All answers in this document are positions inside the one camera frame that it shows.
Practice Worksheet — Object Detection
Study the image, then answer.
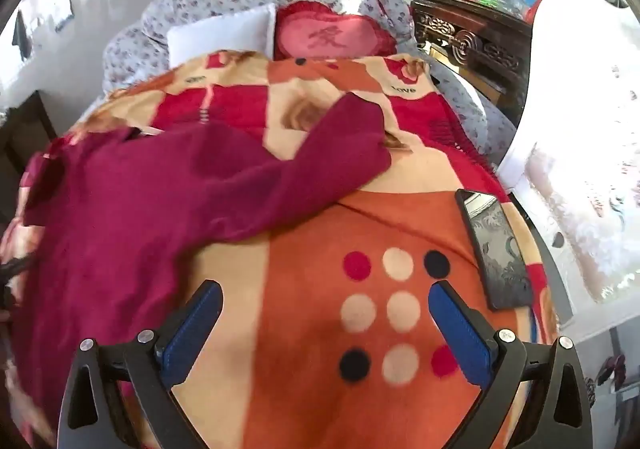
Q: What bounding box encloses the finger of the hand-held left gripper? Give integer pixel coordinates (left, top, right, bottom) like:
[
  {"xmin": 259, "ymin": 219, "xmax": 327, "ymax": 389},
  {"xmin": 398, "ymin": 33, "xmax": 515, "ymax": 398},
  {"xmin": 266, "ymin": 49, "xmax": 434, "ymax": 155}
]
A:
[{"xmin": 0, "ymin": 254, "xmax": 40, "ymax": 287}]

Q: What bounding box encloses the maroon knit garment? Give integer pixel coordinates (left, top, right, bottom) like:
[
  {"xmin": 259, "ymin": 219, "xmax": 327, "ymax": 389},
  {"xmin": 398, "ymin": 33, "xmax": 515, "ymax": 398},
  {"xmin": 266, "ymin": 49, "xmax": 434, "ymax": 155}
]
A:
[{"xmin": 10, "ymin": 93, "xmax": 392, "ymax": 445}]

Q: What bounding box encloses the white lace cloth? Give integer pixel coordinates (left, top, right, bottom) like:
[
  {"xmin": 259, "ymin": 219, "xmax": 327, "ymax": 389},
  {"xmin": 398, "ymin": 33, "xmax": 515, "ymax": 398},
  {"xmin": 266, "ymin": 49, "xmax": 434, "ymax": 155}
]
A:
[{"xmin": 492, "ymin": 0, "xmax": 640, "ymax": 305}]

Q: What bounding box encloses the printed fleece blanket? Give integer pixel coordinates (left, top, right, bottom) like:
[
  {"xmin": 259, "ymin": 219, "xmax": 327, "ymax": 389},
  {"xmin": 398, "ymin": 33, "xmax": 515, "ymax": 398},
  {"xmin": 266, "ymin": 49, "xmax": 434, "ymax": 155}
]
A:
[{"xmin": 0, "ymin": 49, "xmax": 561, "ymax": 449}]

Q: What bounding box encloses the red heart-shaped pillow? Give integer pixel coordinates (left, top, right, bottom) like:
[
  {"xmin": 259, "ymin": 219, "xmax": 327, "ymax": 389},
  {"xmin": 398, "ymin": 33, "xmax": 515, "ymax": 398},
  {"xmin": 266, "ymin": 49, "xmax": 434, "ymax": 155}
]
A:
[{"xmin": 272, "ymin": 0, "xmax": 398, "ymax": 60}]

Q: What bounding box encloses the dark red shoe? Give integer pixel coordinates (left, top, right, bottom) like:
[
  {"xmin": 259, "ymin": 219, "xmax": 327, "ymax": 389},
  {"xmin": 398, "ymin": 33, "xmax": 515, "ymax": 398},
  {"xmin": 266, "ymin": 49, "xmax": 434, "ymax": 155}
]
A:
[{"xmin": 597, "ymin": 354, "xmax": 628, "ymax": 387}]

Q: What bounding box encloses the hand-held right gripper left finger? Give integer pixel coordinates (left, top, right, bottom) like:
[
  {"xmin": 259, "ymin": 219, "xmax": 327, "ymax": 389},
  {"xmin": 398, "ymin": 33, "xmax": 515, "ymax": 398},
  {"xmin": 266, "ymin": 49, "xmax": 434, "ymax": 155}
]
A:
[{"xmin": 59, "ymin": 280, "xmax": 224, "ymax": 449}]

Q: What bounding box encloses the dark wooden desk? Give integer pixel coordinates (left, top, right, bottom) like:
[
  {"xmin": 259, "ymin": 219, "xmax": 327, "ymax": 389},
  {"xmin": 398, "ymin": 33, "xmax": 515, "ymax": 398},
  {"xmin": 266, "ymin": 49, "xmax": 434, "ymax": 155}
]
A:
[{"xmin": 0, "ymin": 91, "xmax": 58, "ymax": 230}]

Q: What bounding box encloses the dark hanging garment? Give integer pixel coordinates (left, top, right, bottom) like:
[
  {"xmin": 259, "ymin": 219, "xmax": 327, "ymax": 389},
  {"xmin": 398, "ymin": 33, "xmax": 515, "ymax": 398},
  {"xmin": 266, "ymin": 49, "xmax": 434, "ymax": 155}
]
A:
[{"xmin": 11, "ymin": 9, "xmax": 33, "ymax": 62}]

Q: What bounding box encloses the white pillow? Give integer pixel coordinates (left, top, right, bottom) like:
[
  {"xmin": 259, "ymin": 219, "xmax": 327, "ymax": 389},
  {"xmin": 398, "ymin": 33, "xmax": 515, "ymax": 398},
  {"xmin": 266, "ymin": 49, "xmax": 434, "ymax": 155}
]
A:
[{"xmin": 166, "ymin": 3, "xmax": 277, "ymax": 68}]

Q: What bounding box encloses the black smartphone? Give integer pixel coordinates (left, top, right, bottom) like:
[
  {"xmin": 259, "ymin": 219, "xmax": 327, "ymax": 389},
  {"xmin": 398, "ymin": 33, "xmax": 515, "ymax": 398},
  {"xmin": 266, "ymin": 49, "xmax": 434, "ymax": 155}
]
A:
[{"xmin": 455, "ymin": 189, "xmax": 535, "ymax": 312}]

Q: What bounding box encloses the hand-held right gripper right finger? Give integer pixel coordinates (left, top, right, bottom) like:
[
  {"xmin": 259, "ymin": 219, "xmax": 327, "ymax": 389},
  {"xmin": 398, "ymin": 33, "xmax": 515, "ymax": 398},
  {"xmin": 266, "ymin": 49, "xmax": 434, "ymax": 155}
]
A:
[{"xmin": 427, "ymin": 280, "xmax": 593, "ymax": 449}]

